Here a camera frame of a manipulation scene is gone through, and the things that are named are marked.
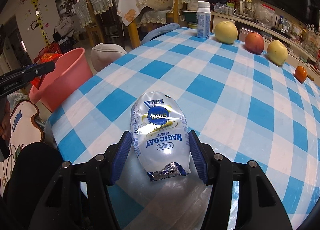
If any pink plastic bucket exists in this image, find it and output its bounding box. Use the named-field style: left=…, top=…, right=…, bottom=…
left=29, top=47, right=93, bottom=112

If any crushed white yogurt bottle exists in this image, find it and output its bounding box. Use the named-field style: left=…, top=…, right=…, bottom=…
left=130, top=91, right=190, bottom=182

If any red snack wrapper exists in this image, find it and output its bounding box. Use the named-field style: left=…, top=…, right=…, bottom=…
left=31, top=53, right=62, bottom=89

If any person left hand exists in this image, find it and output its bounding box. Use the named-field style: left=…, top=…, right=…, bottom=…
left=1, top=100, right=11, bottom=141

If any blue white checkered tablecloth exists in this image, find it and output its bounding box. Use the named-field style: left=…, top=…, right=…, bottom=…
left=49, top=28, right=319, bottom=228

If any wooden dining chair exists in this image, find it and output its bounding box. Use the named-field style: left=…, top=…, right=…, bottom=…
left=139, top=0, right=189, bottom=28

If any small orange tangerine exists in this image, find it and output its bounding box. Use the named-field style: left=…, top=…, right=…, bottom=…
left=294, top=66, right=308, bottom=83

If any dining table with cloth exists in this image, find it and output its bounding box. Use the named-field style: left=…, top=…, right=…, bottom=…
left=116, top=0, right=146, bottom=49

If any yellow pear right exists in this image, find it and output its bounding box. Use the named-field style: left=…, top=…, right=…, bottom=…
left=267, top=40, right=288, bottom=66

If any yellow pear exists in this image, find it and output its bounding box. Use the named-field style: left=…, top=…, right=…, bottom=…
left=267, top=40, right=288, bottom=66
left=214, top=21, right=238, bottom=44

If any blue cushion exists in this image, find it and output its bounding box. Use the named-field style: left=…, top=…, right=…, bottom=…
left=141, top=23, right=180, bottom=44

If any red apple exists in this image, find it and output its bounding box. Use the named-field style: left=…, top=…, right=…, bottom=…
left=245, top=32, right=264, bottom=54

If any yellow pear left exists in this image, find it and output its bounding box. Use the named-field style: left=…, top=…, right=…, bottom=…
left=214, top=21, right=238, bottom=44

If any electric kettle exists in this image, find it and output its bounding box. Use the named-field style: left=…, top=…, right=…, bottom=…
left=236, top=0, right=253, bottom=18

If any white blue milk bottle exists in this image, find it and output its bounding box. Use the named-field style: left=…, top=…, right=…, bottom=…
left=196, top=1, right=211, bottom=39

